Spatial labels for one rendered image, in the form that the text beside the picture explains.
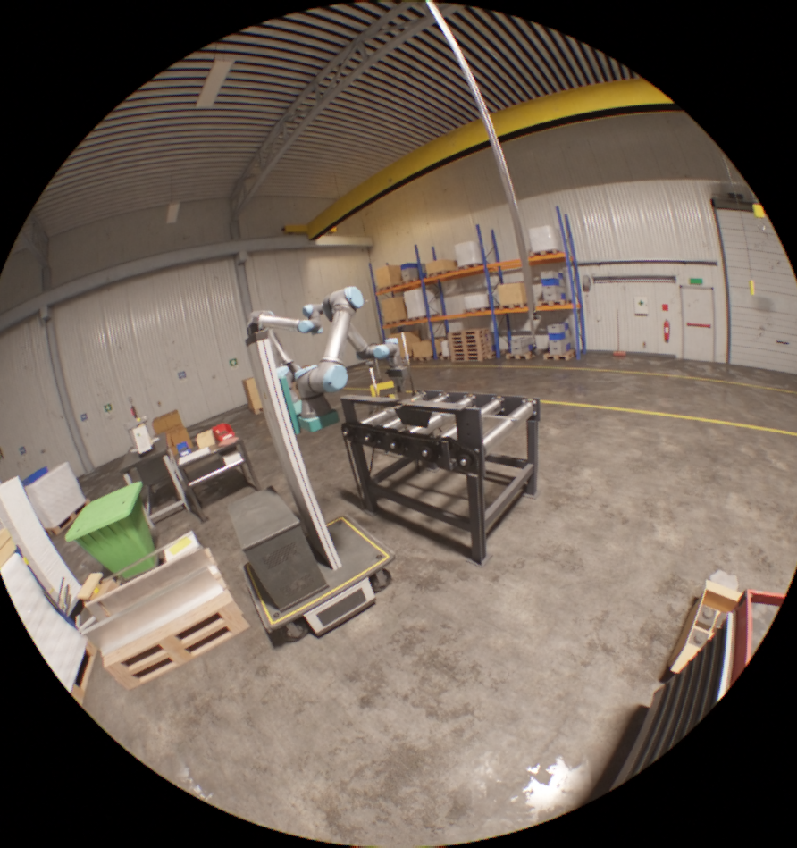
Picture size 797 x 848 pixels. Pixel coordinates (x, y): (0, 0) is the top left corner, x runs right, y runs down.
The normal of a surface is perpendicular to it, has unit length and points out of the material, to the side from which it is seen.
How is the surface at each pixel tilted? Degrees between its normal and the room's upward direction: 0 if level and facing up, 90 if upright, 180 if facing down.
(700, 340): 90
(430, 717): 0
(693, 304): 90
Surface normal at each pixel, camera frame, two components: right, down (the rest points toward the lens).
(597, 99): -0.69, 0.36
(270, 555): 0.61, 0.15
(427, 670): -0.18, -0.93
